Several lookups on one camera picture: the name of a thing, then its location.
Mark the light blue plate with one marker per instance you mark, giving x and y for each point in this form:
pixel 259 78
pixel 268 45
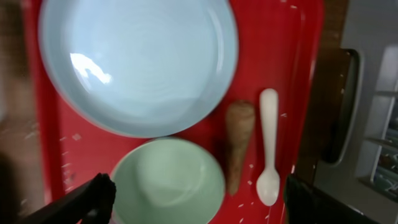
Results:
pixel 140 68

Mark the red plastic tray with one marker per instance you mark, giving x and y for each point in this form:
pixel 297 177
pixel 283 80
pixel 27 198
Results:
pixel 278 43

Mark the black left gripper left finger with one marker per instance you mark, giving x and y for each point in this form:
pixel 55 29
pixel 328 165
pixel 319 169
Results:
pixel 91 202

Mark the white plastic spoon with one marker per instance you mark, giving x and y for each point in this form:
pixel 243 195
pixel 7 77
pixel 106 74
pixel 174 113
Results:
pixel 268 183

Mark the brown carrot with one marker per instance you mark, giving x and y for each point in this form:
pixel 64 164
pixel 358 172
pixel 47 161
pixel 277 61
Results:
pixel 240 119

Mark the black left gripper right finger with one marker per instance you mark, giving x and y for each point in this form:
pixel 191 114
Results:
pixel 308 205

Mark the green bowl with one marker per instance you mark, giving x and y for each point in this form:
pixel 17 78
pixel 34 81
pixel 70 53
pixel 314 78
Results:
pixel 167 180

